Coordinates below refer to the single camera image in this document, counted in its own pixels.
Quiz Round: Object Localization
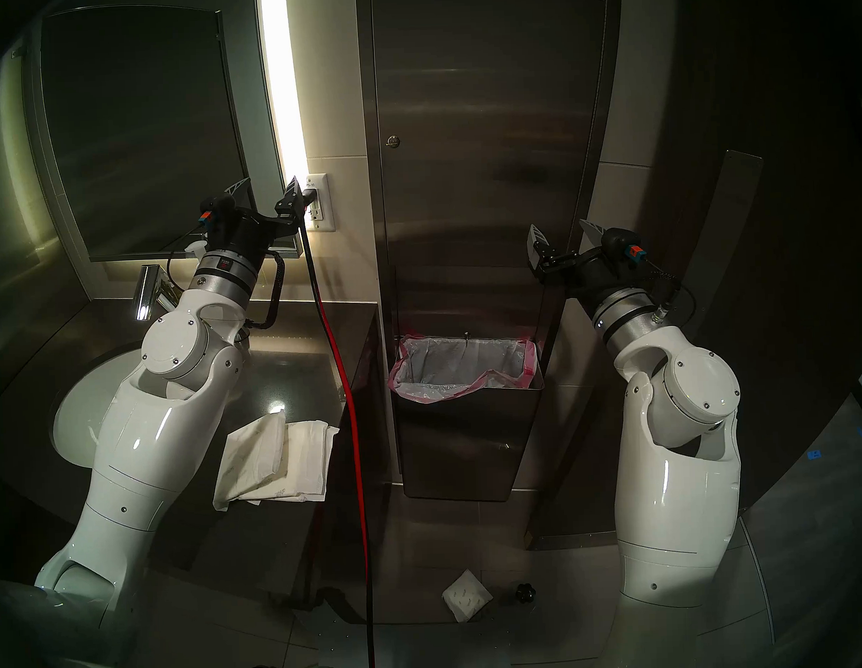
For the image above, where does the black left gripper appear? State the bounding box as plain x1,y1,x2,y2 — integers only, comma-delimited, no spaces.
207,174,307,265

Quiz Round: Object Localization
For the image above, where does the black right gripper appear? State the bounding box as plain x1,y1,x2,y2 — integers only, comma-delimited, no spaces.
526,217,636,305

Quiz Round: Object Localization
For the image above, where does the stainless towel dispenser door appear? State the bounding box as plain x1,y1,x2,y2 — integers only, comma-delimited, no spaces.
371,0,620,329

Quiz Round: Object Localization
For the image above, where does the stainless dispenser cabinet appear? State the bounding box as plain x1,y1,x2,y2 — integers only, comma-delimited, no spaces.
356,0,640,508

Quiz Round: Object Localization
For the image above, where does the white paper towel pack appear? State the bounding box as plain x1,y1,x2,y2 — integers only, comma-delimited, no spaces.
210,411,291,513
237,419,343,506

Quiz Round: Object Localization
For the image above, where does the vertical light strip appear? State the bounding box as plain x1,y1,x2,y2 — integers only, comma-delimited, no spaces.
257,0,311,192

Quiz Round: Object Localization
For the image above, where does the dark stall partition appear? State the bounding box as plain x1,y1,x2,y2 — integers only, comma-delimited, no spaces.
513,149,777,551

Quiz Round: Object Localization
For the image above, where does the chrome faucet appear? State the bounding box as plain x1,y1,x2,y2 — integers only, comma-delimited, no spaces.
131,263,183,323

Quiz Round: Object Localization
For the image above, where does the pink trash bag liner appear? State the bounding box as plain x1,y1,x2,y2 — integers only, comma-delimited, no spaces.
387,331,540,407

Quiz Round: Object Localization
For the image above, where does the stainless trash bin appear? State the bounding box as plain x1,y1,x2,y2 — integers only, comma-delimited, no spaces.
388,347,550,506

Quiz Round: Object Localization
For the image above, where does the white sink basin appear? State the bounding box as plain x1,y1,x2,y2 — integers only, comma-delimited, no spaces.
49,347,158,469

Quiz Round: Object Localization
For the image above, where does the folded white paper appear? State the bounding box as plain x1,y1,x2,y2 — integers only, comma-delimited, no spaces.
441,569,495,624

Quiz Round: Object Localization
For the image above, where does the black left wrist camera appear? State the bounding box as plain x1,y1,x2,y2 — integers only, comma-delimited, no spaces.
197,194,238,229

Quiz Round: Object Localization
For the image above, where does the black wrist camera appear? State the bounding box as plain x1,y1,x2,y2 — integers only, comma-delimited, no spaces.
600,226,645,267
197,194,238,229

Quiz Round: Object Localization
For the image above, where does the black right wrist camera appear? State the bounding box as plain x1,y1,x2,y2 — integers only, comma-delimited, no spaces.
600,226,645,267

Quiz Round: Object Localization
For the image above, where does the white wall outlet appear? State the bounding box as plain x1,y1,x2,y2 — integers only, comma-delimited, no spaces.
303,173,336,233

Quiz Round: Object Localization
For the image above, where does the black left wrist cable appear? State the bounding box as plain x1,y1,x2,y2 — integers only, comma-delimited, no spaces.
241,249,289,332

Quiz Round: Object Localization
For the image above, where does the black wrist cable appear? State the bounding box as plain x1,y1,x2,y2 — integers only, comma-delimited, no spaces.
241,249,289,332
643,257,698,324

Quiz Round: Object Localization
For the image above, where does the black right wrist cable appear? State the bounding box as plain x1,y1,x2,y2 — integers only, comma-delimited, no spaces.
643,257,698,324

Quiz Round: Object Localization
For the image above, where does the wall mirror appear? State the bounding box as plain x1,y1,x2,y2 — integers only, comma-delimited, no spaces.
36,1,257,265

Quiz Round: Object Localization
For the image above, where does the red and black power cable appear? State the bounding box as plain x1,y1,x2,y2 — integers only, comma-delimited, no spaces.
296,186,379,668

